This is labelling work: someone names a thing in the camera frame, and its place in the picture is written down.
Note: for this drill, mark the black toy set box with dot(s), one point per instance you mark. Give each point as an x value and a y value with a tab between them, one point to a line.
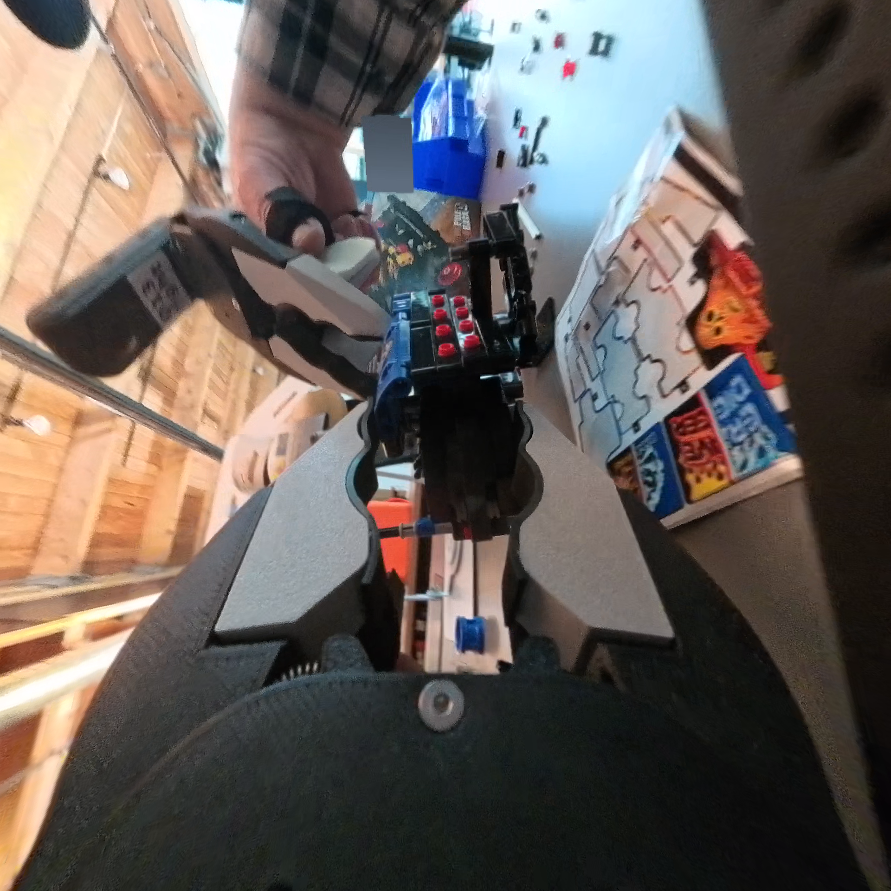
417	230

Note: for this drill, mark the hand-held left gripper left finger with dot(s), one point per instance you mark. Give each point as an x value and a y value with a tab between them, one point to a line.
299	543

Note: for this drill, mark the brick-built toy truck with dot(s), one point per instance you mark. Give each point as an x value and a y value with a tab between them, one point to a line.
452	341

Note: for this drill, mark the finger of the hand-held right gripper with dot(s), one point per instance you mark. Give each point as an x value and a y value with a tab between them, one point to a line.
313	292
351	351

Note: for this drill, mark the person's right hand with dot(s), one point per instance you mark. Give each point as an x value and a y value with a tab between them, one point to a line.
292	160

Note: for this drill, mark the blue wheel rim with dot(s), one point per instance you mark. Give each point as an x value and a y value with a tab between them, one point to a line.
470	633

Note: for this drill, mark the scattered small brick parts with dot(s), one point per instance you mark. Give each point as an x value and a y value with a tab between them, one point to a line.
569	68

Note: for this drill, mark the black dotted pad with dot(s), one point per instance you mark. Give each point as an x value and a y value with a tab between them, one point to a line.
835	278

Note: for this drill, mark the blue storage bin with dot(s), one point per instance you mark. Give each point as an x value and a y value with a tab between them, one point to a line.
445	167

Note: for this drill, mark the sticker sheet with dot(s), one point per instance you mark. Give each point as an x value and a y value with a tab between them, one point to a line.
626	334

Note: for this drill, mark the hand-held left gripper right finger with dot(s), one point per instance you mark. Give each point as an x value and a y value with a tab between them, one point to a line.
592	550

